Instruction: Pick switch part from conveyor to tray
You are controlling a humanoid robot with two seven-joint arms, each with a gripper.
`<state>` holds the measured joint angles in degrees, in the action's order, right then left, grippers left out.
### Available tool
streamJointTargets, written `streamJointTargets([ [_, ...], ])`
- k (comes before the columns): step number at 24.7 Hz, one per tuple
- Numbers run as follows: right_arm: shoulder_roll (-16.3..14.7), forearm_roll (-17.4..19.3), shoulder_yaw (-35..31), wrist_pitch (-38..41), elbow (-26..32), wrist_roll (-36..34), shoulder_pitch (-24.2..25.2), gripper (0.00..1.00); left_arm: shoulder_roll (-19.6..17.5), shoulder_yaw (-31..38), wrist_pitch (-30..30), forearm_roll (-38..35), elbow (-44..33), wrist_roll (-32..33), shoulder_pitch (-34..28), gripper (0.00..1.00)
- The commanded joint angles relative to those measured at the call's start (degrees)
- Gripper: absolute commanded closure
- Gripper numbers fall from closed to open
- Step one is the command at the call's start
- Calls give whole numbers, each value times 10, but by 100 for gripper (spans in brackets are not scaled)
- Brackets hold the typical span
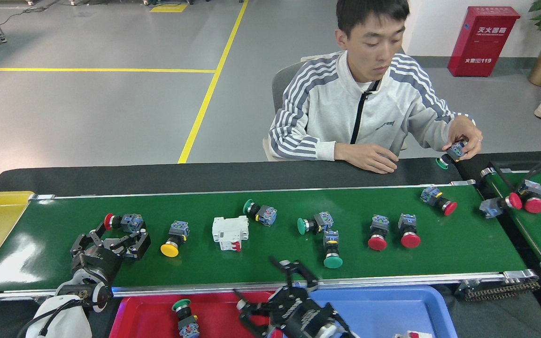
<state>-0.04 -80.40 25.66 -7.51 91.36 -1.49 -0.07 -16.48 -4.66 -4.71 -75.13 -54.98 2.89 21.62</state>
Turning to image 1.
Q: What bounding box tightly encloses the black conveyor drive chain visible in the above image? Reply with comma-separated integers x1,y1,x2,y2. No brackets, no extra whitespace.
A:
455,277,541,302

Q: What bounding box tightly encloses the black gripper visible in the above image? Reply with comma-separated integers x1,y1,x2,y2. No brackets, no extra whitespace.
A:
70,222,151,287
234,257,341,338

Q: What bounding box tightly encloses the red plastic tray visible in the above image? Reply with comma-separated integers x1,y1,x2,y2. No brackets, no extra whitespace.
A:
109,291,283,338

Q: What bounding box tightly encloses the yellow push button switch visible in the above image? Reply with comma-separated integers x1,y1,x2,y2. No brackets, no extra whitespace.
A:
160,220,191,258

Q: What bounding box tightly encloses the red fire extinguisher box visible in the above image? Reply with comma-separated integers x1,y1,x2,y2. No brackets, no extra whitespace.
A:
448,6,521,77

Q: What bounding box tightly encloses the person's left hand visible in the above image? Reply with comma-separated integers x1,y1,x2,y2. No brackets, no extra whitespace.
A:
442,115,483,160

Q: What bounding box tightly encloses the grey office chair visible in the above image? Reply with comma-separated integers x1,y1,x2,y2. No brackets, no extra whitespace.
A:
262,55,341,162

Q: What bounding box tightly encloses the blue plastic tray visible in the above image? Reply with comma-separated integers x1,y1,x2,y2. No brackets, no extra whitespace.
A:
308,284,459,338

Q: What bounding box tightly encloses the person's right hand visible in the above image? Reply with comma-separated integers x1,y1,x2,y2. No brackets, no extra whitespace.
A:
334,142,399,174

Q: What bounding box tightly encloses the long green conveyor belt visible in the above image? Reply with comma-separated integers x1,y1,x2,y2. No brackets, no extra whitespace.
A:
0,180,540,307

